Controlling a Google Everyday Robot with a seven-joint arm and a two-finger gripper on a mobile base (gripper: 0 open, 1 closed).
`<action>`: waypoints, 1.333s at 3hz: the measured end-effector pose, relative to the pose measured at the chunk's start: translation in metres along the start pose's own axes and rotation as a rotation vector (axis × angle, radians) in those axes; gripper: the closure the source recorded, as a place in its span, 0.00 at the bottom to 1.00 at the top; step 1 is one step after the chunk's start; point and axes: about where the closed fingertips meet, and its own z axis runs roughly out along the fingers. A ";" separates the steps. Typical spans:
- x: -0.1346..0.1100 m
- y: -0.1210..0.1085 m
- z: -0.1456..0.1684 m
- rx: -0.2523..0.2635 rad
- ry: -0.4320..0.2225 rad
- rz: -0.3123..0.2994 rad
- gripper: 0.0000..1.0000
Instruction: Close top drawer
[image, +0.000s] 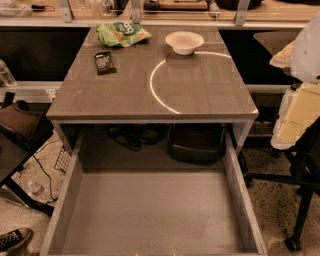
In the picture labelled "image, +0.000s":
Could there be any green chip bag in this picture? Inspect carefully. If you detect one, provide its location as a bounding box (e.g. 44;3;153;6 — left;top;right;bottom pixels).
96;22;152;47

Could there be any clear plastic water bottle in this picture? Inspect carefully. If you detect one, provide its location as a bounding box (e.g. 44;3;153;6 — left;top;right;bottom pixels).
27;181;49;204

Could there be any black floor cable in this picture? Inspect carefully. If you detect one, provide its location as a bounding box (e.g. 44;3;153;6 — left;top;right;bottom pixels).
31;153;58;204

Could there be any grey top drawer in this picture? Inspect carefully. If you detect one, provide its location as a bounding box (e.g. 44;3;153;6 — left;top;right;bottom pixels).
40;129;268;256

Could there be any black white sneaker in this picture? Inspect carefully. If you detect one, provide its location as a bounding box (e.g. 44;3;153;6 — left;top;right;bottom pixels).
0;227;32;253

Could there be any plastic bottle on shelf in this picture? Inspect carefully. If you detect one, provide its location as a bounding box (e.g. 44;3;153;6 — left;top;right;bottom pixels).
0;59;16;87

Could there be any black snack bar wrapper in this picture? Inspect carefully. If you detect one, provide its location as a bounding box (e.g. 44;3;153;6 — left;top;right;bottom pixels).
94;51;117;75

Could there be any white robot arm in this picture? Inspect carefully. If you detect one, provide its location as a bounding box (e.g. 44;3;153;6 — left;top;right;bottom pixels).
270;13;320;150

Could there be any black wire basket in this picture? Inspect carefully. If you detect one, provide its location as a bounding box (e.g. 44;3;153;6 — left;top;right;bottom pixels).
54;147;71;173

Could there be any grey drawer cabinet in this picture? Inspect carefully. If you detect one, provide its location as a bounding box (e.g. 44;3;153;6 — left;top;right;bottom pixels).
47;26;258;150

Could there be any black office chair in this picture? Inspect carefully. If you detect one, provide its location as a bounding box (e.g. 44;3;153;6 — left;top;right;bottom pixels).
244;32;320;252

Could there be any black bag under cabinet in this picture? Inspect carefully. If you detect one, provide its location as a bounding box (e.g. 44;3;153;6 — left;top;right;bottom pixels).
167;123;224;165

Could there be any white paper bowl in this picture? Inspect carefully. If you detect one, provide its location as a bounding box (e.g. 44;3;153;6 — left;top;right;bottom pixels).
165;31;204;55

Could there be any black side table left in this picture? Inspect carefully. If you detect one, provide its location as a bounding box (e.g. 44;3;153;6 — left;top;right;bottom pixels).
0;134;54;216

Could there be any brown bag on left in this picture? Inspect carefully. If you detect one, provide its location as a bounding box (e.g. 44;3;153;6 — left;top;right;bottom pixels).
0;100;53;150

